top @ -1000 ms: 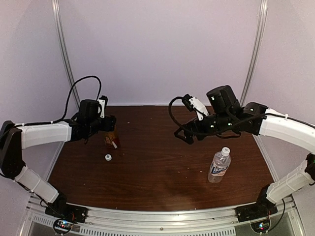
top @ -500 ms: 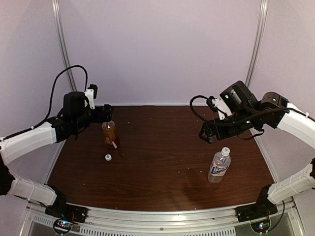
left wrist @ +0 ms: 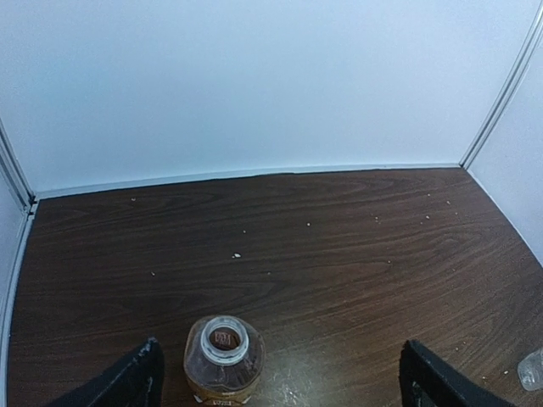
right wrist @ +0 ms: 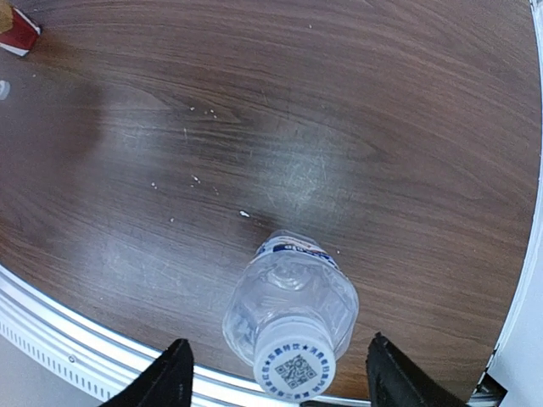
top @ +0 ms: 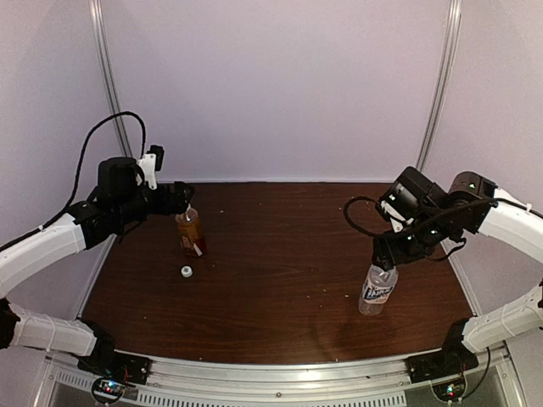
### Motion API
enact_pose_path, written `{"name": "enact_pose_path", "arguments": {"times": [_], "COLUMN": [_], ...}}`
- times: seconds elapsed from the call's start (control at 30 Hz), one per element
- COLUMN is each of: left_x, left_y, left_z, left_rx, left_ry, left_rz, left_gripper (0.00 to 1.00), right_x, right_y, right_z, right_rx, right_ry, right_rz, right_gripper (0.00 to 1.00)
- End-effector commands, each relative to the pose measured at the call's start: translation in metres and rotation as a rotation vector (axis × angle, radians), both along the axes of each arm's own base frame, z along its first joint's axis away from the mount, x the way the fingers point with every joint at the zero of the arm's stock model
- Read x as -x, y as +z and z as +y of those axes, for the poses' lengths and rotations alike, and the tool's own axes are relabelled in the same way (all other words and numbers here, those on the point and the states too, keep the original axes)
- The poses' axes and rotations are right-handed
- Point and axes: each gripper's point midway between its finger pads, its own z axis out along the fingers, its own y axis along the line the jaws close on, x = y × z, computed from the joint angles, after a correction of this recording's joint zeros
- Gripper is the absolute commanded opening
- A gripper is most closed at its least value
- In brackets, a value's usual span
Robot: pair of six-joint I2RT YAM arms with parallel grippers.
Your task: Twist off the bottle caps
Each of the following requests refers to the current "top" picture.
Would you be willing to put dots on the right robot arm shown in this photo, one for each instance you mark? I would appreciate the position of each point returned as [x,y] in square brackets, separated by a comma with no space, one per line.
[423,215]

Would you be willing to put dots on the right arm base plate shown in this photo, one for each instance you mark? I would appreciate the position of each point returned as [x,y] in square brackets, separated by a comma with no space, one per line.
[446,370]

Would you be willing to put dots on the right aluminium corner post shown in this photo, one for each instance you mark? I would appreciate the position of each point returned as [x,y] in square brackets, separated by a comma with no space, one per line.
[450,44]

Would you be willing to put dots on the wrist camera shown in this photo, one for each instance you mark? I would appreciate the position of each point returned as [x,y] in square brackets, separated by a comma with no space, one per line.
[149,165]
[399,206]

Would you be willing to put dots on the aluminium corner post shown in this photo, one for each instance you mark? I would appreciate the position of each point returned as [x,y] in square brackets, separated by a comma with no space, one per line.
[100,38]
[450,44]

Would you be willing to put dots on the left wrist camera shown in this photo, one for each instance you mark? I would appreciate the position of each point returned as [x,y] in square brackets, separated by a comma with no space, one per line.
[149,165]

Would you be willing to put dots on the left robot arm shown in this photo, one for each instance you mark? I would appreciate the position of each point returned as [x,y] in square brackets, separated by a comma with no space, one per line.
[126,194]

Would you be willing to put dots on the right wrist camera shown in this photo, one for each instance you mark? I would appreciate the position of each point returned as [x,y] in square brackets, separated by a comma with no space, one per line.
[399,206]

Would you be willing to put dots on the front aluminium rail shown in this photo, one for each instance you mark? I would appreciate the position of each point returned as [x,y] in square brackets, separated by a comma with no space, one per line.
[374,382]

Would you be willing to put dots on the white bottle cap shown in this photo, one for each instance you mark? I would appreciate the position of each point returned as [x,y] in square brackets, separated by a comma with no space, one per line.
[186,271]

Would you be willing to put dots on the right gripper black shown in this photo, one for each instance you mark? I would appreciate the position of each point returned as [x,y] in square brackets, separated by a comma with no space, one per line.
[390,254]

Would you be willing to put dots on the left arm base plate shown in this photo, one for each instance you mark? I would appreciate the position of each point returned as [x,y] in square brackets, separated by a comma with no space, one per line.
[119,380]

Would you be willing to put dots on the clear water bottle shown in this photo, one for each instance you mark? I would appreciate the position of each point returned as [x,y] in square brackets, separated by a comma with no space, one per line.
[375,292]

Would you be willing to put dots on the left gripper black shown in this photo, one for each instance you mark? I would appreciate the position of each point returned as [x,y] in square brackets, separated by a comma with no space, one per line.
[179,204]

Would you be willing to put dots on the left aluminium corner post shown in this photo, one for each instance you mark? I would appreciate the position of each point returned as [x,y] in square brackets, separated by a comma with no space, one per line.
[100,38]

